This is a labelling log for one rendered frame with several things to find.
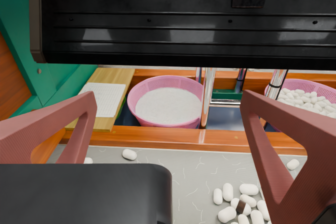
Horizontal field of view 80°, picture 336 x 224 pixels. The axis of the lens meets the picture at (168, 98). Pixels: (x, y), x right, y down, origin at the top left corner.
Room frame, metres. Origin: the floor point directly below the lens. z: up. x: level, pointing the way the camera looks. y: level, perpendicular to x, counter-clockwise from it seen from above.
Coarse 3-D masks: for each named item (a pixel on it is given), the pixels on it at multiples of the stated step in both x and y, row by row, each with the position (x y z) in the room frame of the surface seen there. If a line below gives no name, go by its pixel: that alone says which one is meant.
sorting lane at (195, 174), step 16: (64, 144) 0.35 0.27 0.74; (48, 160) 0.30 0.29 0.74; (96, 160) 0.30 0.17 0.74; (112, 160) 0.30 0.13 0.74; (128, 160) 0.30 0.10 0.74; (144, 160) 0.30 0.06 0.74; (160, 160) 0.30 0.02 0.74; (176, 160) 0.30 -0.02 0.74; (192, 160) 0.30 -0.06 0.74; (208, 160) 0.30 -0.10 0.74; (224, 160) 0.30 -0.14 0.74; (240, 160) 0.30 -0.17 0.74; (288, 160) 0.30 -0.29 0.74; (304, 160) 0.30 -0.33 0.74; (176, 176) 0.26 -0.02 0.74; (192, 176) 0.26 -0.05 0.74; (208, 176) 0.26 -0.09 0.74; (224, 176) 0.26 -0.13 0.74; (240, 176) 0.26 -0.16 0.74; (256, 176) 0.26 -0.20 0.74; (176, 192) 0.22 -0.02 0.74; (192, 192) 0.22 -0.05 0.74; (208, 192) 0.22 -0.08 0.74; (240, 192) 0.22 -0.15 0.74; (176, 208) 0.19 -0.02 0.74; (192, 208) 0.19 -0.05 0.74; (208, 208) 0.19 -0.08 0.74; (256, 208) 0.19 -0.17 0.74
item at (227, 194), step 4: (224, 184) 0.23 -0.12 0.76; (228, 184) 0.23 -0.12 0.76; (224, 188) 0.22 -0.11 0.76; (228, 188) 0.22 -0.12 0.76; (232, 188) 0.22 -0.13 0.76; (224, 192) 0.21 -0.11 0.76; (228, 192) 0.21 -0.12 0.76; (232, 192) 0.21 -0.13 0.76; (224, 196) 0.21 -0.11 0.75; (228, 196) 0.20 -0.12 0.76; (232, 196) 0.21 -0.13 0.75; (228, 200) 0.20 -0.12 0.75
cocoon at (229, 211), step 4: (224, 208) 0.18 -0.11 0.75; (228, 208) 0.18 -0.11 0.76; (232, 208) 0.18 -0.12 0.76; (220, 212) 0.17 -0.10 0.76; (224, 212) 0.17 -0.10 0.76; (228, 212) 0.17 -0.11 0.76; (232, 212) 0.17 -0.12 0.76; (220, 216) 0.17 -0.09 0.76; (224, 216) 0.17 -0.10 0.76; (228, 216) 0.17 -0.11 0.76; (232, 216) 0.17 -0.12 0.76; (220, 220) 0.16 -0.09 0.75; (224, 220) 0.16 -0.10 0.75; (228, 220) 0.16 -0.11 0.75
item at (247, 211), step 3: (234, 198) 0.20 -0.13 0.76; (237, 198) 0.20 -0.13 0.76; (231, 201) 0.20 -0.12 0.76; (234, 201) 0.19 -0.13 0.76; (237, 201) 0.19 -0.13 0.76; (231, 204) 0.19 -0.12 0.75; (234, 204) 0.19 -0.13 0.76; (246, 204) 0.19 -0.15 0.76; (234, 207) 0.18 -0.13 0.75; (246, 207) 0.18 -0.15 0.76; (249, 207) 0.18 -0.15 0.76; (243, 210) 0.18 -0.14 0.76; (246, 210) 0.18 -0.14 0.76; (249, 210) 0.18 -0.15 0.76; (243, 213) 0.17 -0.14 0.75; (246, 213) 0.17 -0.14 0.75; (249, 213) 0.17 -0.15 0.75
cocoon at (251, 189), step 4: (244, 184) 0.23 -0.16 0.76; (248, 184) 0.23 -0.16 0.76; (252, 184) 0.23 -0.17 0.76; (240, 188) 0.22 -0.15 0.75; (244, 188) 0.22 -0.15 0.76; (248, 188) 0.22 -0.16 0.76; (252, 188) 0.22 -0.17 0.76; (256, 188) 0.22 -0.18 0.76; (244, 192) 0.21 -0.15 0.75; (248, 192) 0.21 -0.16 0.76; (252, 192) 0.21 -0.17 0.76; (256, 192) 0.21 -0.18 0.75
